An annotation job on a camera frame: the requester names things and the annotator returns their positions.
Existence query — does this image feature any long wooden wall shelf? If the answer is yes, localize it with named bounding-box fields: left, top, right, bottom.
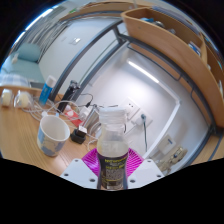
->
left=59, top=1, right=134, bottom=23

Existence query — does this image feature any black electric shaver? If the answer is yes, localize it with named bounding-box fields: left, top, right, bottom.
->
left=57, top=79, right=81, bottom=113

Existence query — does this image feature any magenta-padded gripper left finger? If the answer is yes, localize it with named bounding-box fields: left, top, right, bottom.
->
left=59, top=148, right=101, bottom=190

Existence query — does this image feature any stainless steel cup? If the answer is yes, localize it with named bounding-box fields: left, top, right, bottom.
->
left=81, top=106, right=99, bottom=130

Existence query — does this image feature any bed with teal bedding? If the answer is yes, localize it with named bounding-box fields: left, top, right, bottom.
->
left=0, top=43, right=46, bottom=88

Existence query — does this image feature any cream mug with blue patches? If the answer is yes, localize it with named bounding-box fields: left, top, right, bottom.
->
left=36, top=114, right=71, bottom=158

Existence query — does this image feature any blue tube with white cap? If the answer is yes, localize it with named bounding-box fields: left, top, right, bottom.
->
left=38, top=74, right=58, bottom=106

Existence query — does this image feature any grey striped curtain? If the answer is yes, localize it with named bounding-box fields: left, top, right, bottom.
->
left=13, top=6, right=69, bottom=51

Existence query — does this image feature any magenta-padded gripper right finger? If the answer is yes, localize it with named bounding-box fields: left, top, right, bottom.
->
left=125, top=148, right=165, bottom=190

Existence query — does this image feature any white desk lamp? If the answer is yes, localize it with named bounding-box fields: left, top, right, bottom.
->
left=126, top=59, right=183, bottom=159

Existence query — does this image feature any white wall outlet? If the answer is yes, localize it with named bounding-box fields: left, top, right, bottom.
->
left=121, top=98, right=141, bottom=119
left=132, top=109, right=154, bottom=128

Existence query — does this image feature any white wall-mounted device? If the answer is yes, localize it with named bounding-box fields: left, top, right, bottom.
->
left=158, top=134, right=177, bottom=155

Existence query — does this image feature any small black box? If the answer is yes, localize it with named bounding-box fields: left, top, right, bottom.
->
left=70, top=128, right=88, bottom=145

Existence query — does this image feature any clear bottle with black label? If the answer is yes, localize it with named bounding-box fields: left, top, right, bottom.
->
left=96, top=106, right=130, bottom=192

